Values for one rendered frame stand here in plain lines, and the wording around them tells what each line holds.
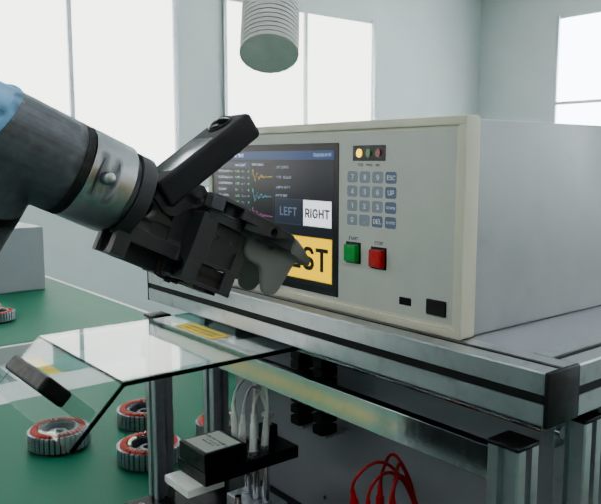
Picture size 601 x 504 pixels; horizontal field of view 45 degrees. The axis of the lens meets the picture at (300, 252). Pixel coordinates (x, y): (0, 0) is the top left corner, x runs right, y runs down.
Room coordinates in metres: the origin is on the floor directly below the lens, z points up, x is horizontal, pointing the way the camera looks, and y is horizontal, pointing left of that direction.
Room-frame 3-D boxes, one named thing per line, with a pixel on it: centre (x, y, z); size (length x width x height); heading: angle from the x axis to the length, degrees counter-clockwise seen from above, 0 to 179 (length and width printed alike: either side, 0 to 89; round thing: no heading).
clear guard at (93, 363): (0.84, 0.16, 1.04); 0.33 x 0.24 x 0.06; 129
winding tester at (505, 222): (0.94, -0.16, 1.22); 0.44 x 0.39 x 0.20; 39
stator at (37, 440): (1.29, 0.45, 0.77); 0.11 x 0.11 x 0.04
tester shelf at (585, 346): (0.95, -0.15, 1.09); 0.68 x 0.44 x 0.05; 39
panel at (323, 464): (0.90, -0.10, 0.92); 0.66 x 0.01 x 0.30; 39
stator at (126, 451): (1.22, 0.27, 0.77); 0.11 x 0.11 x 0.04
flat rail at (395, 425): (0.81, 0.02, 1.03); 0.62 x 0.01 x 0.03; 39
